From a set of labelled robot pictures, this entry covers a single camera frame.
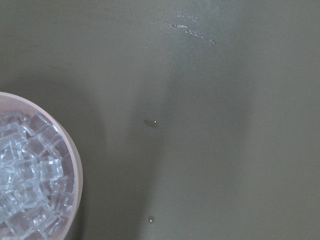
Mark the pink bowl of ice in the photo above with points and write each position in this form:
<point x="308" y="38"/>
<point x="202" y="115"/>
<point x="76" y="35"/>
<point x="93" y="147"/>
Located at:
<point x="41" y="175"/>

